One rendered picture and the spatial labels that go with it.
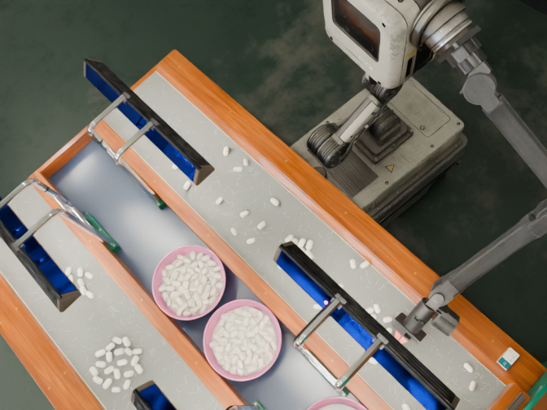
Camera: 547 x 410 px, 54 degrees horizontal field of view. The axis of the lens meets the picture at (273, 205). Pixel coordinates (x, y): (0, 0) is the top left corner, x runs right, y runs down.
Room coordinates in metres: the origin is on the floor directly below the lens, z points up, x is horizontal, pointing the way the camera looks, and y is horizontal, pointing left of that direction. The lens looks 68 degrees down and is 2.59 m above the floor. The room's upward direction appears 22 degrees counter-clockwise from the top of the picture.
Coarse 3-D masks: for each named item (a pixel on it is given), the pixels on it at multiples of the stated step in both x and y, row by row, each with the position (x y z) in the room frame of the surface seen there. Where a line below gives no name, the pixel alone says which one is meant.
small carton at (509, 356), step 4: (508, 348) -0.02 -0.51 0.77; (508, 352) -0.03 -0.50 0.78; (512, 352) -0.04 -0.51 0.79; (516, 352) -0.04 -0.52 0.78; (504, 356) -0.04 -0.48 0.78; (508, 356) -0.05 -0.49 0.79; (512, 356) -0.05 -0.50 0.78; (516, 356) -0.05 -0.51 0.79; (500, 360) -0.05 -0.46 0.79; (504, 360) -0.05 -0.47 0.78; (508, 360) -0.06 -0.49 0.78; (512, 360) -0.06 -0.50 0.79; (500, 364) -0.06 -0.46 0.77; (504, 364) -0.06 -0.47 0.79; (508, 364) -0.07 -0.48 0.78; (504, 368) -0.07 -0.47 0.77; (508, 368) -0.08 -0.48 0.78
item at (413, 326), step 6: (402, 312) 0.19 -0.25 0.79; (396, 318) 0.18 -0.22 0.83; (402, 318) 0.18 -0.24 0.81; (408, 318) 0.17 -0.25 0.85; (414, 318) 0.16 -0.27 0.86; (402, 324) 0.16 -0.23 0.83; (408, 324) 0.15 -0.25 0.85; (414, 324) 0.14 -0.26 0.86; (420, 324) 0.14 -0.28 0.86; (408, 330) 0.13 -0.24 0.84; (414, 330) 0.13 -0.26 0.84; (420, 330) 0.12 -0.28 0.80; (414, 336) 0.11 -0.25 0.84; (420, 336) 0.10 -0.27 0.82
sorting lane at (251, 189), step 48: (144, 96) 1.39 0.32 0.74; (144, 144) 1.18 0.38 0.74; (192, 144) 1.10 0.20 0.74; (192, 192) 0.90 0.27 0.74; (240, 192) 0.83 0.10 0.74; (288, 192) 0.75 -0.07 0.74; (240, 240) 0.65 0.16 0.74; (336, 240) 0.52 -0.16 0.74; (288, 288) 0.42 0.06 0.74; (384, 288) 0.30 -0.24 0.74; (336, 336) 0.21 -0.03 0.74; (432, 336) 0.10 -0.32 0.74; (384, 384) 0.02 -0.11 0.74; (480, 384) -0.09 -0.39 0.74
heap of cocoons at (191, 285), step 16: (192, 256) 0.66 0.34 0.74; (208, 256) 0.64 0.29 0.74; (176, 272) 0.63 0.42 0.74; (192, 272) 0.61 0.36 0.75; (208, 272) 0.59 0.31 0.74; (160, 288) 0.60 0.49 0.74; (176, 288) 0.58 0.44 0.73; (192, 288) 0.55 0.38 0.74; (208, 288) 0.53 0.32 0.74; (176, 304) 0.52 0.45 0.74; (192, 304) 0.50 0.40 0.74; (208, 304) 0.48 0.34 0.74
